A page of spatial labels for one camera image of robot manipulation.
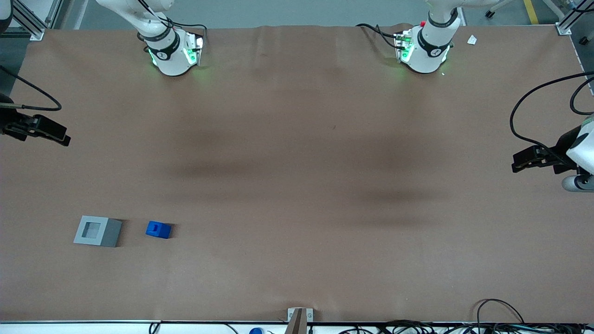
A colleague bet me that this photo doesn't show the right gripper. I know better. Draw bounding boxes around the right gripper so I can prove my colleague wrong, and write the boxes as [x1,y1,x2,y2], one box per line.
[0,108,71,147]

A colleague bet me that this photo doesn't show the long black looped cable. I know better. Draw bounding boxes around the long black looped cable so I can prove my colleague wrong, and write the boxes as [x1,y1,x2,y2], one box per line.
[510,71,594,168]

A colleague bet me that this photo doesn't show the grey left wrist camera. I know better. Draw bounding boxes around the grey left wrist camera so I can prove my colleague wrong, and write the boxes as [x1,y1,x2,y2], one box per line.
[562,173,594,192]

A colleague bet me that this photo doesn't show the black base cable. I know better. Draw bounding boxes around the black base cable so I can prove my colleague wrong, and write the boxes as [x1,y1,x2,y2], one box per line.
[355,23,405,50]
[165,19,208,40]

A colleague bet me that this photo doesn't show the white table edge rail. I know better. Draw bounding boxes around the white table edge rail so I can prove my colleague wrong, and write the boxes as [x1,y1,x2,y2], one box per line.
[0,320,594,334]

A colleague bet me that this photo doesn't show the chair caster leg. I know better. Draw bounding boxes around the chair caster leg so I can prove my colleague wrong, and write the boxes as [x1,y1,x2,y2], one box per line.
[484,0,517,19]

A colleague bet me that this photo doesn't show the tangled black floor cables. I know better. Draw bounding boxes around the tangled black floor cables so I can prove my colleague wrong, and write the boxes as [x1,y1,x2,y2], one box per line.
[339,299,594,334]

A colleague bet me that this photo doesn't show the metal table edge bracket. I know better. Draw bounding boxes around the metal table edge bracket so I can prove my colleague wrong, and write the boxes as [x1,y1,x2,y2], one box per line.
[287,308,314,323]

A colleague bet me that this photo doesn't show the black right base cable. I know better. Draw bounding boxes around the black right base cable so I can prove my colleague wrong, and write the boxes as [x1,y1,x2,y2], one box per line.
[165,19,208,40]

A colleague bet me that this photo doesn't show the gray square base block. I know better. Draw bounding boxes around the gray square base block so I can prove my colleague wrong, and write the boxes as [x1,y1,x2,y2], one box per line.
[73,215,123,248]

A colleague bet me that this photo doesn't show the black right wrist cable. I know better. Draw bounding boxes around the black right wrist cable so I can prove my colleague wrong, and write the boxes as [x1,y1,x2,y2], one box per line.
[0,65,63,112]

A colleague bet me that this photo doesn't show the short black looped cable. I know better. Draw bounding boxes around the short black looped cable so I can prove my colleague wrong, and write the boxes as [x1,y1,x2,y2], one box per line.
[569,76,594,116]

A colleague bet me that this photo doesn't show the black left base cable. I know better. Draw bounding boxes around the black left base cable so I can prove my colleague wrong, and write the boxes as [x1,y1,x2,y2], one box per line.
[355,23,405,50]

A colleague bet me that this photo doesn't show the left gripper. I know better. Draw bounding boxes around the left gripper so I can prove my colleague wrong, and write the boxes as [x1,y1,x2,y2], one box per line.
[511,116,594,176]

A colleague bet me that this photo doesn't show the blue plastic part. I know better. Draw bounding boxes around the blue plastic part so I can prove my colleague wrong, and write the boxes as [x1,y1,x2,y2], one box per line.
[146,221,172,239]

